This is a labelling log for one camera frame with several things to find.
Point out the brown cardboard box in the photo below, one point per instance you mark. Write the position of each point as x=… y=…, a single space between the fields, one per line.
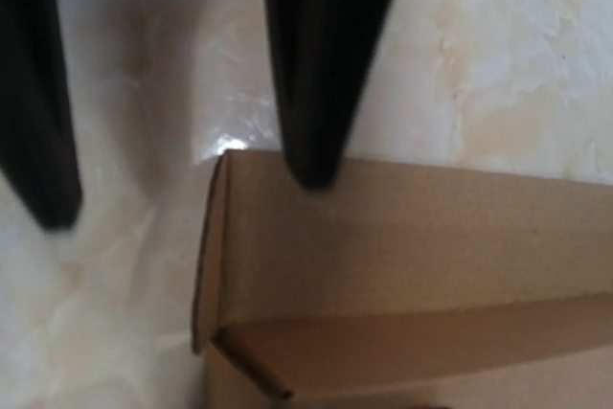
x=404 y=286

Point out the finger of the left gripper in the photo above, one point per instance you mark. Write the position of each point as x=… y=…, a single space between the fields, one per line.
x=321 y=52
x=38 y=147

